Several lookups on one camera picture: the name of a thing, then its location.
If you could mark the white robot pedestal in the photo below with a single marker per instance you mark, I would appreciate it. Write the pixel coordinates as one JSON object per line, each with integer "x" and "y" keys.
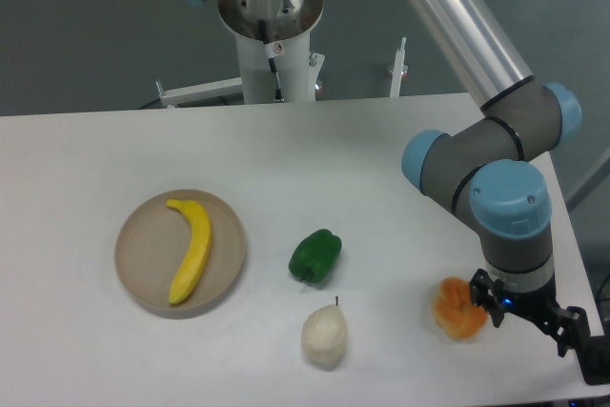
{"x": 273, "y": 45}

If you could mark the beige round plate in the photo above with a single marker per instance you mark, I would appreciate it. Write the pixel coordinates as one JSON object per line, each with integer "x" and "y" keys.
{"x": 155, "y": 238}

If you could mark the white pear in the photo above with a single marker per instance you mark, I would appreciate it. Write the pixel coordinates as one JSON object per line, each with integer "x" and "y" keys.
{"x": 325, "y": 336}

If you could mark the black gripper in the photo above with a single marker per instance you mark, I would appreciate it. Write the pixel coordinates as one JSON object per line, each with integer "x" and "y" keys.
{"x": 568, "y": 327}

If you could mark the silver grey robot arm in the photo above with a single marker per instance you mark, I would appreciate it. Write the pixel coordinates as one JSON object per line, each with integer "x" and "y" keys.
{"x": 483, "y": 175}

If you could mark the green bell pepper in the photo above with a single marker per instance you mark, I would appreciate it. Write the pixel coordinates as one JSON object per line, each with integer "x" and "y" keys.
{"x": 315, "y": 256}

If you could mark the yellow banana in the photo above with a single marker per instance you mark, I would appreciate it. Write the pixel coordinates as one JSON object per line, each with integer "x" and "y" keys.
{"x": 195, "y": 259}

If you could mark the white left support bracket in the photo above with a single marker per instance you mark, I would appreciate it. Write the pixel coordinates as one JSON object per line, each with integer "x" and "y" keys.
{"x": 200, "y": 93}

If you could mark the white support bracket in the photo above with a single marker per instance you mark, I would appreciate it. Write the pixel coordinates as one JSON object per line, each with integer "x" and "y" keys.
{"x": 200, "y": 93}
{"x": 398, "y": 70}

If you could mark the white right support bracket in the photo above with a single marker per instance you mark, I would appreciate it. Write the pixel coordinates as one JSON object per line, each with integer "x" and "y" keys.
{"x": 398, "y": 70}

